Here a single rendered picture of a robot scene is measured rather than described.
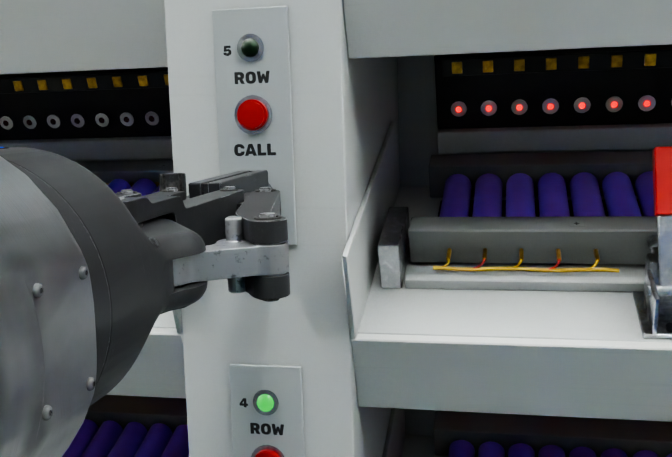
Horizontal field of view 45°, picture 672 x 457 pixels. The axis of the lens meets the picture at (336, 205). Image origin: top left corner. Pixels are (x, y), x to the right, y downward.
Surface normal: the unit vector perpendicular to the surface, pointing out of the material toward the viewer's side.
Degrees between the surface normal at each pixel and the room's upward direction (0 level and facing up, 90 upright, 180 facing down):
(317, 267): 90
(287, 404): 90
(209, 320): 90
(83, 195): 45
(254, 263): 90
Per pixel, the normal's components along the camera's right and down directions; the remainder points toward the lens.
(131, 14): -0.19, 0.44
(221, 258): 0.36, 0.10
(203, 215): 0.98, 0.00
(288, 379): -0.21, 0.12
